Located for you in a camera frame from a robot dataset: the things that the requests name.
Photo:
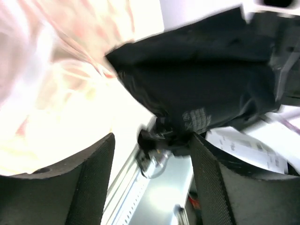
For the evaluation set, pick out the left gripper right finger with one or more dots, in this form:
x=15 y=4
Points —
x=233 y=192

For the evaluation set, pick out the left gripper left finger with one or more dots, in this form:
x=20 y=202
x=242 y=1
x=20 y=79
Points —
x=70 y=192

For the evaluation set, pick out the floral mesh laundry bag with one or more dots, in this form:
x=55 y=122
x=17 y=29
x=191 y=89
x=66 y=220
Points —
x=56 y=87

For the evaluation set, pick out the black bra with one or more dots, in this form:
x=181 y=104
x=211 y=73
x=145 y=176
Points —
x=209 y=74

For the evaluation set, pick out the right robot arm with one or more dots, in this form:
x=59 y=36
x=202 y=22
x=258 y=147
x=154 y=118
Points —
x=279 y=129

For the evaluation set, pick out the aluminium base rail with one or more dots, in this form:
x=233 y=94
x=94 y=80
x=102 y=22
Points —
x=126 y=187

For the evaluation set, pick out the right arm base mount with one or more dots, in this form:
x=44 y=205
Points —
x=152 y=156

